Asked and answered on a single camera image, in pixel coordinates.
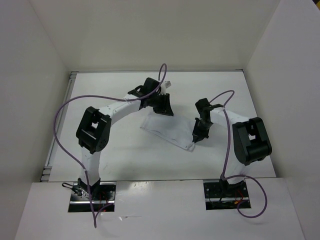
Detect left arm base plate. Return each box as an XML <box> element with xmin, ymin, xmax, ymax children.
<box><xmin>62</xmin><ymin>182</ymin><xmax>116</xmax><ymax>213</ymax></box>

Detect aluminium table frame rail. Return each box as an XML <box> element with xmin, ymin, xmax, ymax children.
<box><xmin>40</xmin><ymin>71</ymin><xmax>78</xmax><ymax>183</ymax></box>

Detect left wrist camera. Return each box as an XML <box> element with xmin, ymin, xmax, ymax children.
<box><xmin>127</xmin><ymin>77</ymin><xmax>171</xmax><ymax>98</ymax></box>

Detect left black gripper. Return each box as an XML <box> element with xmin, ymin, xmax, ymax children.
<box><xmin>148</xmin><ymin>92</ymin><xmax>173</xmax><ymax>116</ymax></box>

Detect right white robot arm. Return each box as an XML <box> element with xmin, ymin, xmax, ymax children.
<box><xmin>192</xmin><ymin>105</ymin><xmax>272</xmax><ymax>197</ymax></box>

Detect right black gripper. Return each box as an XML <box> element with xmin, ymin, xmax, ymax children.
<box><xmin>192</xmin><ymin>117</ymin><xmax>213</xmax><ymax>143</ymax></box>

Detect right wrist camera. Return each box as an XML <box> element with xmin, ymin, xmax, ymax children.
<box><xmin>195</xmin><ymin>98</ymin><xmax>223</xmax><ymax>114</ymax></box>

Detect white skirt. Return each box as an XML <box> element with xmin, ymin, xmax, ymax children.
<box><xmin>140</xmin><ymin>113</ymin><xmax>195</xmax><ymax>152</ymax></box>

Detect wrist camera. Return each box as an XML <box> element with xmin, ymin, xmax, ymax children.
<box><xmin>127</xmin><ymin>77</ymin><xmax>171</xmax><ymax>98</ymax></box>
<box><xmin>195</xmin><ymin>98</ymin><xmax>223</xmax><ymax>114</ymax></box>

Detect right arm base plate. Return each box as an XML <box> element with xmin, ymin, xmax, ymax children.
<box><xmin>203</xmin><ymin>179</ymin><xmax>251</xmax><ymax>211</ymax></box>

